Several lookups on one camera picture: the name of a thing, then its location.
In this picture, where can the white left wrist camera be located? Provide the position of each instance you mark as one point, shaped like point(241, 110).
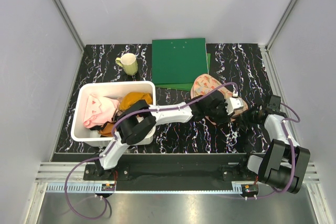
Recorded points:
point(234, 103)

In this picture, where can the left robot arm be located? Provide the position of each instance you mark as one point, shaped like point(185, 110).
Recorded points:
point(136, 123)

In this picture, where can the light pink floral garment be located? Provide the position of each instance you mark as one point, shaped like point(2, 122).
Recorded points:
point(99, 110)

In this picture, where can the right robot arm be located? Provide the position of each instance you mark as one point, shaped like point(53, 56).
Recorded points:
point(285, 162)

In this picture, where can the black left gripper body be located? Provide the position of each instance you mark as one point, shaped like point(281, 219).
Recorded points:
point(219, 114)

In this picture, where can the pale green mug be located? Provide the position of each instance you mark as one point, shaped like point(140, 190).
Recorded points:
point(129, 63)

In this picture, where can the green folder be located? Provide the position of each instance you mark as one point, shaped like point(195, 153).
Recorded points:
point(178, 61)

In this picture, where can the orange bra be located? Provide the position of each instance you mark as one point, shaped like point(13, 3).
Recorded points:
point(125, 103)

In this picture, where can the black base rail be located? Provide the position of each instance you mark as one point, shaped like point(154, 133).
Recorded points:
point(175, 172)

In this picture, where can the white plastic bin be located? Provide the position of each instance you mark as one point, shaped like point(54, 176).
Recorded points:
point(113, 90)

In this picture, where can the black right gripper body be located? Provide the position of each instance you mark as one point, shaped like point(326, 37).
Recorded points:
point(250, 117)

